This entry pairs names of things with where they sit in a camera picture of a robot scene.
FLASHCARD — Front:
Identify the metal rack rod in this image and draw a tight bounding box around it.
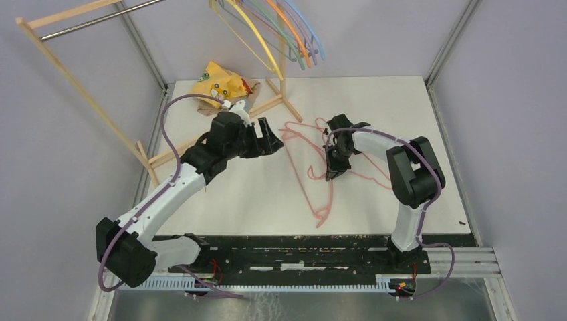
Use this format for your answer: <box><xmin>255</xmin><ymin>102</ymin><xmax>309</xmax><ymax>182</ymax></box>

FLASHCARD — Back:
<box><xmin>40</xmin><ymin>0</ymin><xmax>162</xmax><ymax>42</ymax></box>

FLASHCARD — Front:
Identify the white slotted cable duct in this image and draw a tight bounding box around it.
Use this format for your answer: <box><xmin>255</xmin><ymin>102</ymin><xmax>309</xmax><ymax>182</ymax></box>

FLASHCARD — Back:
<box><xmin>119</xmin><ymin>275</ymin><xmax>395</xmax><ymax>294</ymax></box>

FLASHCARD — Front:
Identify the beige cloth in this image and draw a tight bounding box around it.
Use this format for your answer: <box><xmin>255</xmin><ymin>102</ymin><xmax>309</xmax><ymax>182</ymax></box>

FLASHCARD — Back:
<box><xmin>191</xmin><ymin>77</ymin><xmax>261</xmax><ymax>116</ymax></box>

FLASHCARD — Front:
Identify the pink wire hanger upper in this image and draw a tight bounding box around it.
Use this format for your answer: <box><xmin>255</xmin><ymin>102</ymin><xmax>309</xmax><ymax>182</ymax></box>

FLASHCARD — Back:
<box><xmin>283</xmin><ymin>122</ymin><xmax>327</xmax><ymax>144</ymax></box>

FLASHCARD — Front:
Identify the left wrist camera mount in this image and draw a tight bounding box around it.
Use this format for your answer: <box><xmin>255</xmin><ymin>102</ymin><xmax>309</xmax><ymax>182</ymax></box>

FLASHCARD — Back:
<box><xmin>221</xmin><ymin>99</ymin><xmax>252</xmax><ymax>126</ymax></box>

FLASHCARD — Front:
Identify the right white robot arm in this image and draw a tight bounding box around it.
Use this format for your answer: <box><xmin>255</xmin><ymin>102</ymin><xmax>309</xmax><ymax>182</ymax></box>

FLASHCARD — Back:
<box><xmin>324</xmin><ymin>114</ymin><xmax>445</xmax><ymax>273</ymax></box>

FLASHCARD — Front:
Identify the green hanger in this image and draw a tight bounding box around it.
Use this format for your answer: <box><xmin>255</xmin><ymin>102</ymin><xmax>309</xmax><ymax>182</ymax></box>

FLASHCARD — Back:
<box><xmin>237</xmin><ymin>1</ymin><xmax>313</xmax><ymax>71</ymax></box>

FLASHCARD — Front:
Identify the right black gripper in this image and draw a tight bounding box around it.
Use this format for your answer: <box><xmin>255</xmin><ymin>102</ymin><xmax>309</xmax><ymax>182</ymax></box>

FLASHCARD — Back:
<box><xmin>323</xmin><ymin>143</ymin><xmax>354</xmax><ymax>180</ymax></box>

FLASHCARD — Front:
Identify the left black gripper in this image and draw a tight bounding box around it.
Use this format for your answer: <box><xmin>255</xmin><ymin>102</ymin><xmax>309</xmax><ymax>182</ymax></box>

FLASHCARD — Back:
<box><xmin>225</xmin><ymin>117</ymin><xmax>284</xmax><ymax>161</ymax></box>

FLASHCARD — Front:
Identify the purple hanger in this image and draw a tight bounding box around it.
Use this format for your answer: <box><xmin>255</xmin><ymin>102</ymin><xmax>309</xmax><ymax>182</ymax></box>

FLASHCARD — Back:
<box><xmin>239</xmin><ymin>0</ymin><xmax>319</xmax><ymax>66</ymax></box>

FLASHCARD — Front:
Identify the pink wire hanger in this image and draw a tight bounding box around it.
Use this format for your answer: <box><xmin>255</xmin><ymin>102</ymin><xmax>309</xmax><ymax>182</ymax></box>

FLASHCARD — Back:
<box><xmin>308</xmin><ymin>116</ymin><xmax>396</xmax><ymax>191</ymax></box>
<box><xmin>283</xmin><ymin>122</ymin><xmax>327</xmax><ymax>144</ymax></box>

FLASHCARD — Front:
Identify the yellow hanger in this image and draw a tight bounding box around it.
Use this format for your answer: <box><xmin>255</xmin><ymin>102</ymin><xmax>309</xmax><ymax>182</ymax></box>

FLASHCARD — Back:
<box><xmin>208</xmin><ymin>0</ymin><xmax>285</xmax><ymax>81</ymax></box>

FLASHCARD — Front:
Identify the light blue hanger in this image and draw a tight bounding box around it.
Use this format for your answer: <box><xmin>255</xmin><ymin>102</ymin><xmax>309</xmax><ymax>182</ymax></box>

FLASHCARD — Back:
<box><xmin>278</xmin><ymin>1</ymin><xmax>326</xmax><ymax>66</ymax></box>

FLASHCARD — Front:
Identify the yellow garment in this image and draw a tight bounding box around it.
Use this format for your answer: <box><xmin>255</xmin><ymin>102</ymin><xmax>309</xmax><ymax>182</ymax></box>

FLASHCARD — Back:
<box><xmin>189</xmin><ymin>61</ymin><xmax>253</xmax><ymax>101</ymax></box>

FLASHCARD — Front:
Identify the orange hanger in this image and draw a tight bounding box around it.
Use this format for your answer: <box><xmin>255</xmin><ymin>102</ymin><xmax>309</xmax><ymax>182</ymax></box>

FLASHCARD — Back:
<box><xmin>247</xmin><ymin>0</ymin><xmax>313</xmax><ymax>69</ymax></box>

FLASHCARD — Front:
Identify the pink plastic hanger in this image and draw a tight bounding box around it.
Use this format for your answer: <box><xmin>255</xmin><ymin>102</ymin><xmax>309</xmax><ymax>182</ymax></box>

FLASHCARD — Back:
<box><xmin>279</xmin><ymin>128</ymin><xmax>334</xmax><ymax>228</ymax></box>

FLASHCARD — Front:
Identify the pink wire hanger lower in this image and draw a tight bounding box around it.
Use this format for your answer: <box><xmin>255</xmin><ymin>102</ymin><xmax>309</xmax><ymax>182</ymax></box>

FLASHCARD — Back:
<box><xmin>308</xmin><ymin>116</ymin><xmax>396</xmax><ymax>191</ymax></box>

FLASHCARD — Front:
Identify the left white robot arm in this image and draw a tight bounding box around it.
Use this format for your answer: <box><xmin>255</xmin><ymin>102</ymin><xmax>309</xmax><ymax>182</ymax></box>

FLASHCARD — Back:
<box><xmin>96</xmin><ymin>112</ymin><xmax>284</xmax><ymax>288</ymax></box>

